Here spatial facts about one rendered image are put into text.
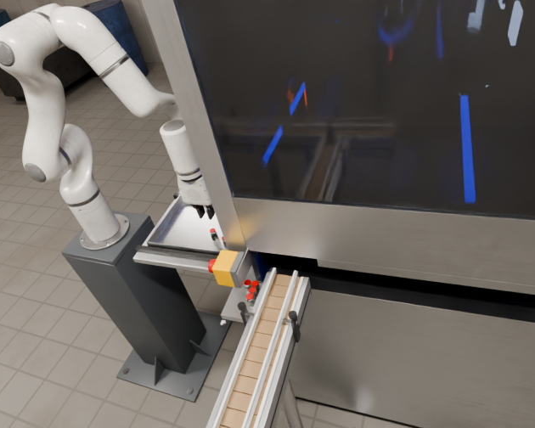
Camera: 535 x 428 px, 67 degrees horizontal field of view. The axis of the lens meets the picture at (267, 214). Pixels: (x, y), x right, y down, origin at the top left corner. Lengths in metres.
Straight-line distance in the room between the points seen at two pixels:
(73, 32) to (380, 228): 0.83
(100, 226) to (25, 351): 1.33
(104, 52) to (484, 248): 0.97
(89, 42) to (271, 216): 0.59
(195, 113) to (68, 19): 0.39
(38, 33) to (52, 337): 1.87
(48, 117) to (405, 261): 1.04
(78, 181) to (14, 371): 1.46
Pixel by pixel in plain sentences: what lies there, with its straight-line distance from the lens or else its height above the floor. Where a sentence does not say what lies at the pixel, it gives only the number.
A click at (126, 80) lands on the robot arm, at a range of 1.09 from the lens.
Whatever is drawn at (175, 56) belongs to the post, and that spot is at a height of 1.56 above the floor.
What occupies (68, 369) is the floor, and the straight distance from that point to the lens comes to 2.50.
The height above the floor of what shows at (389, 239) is 1.12.
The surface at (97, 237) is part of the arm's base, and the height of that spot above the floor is 0.90.
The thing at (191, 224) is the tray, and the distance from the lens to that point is 1.48.
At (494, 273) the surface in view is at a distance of 1.04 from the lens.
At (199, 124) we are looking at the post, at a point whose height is 1.42.
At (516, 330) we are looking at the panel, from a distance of 1.22.
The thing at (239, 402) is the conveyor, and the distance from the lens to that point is 0.99.
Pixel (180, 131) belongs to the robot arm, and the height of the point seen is 1.32.
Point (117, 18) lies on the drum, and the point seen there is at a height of 0.74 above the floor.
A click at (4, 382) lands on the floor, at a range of 2.69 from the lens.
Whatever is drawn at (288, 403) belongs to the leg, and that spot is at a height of 0.58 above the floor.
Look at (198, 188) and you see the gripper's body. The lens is 1.20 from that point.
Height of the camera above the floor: 1.82
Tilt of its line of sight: 41 degrees down
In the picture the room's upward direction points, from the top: 13 degrees counter-clockwise
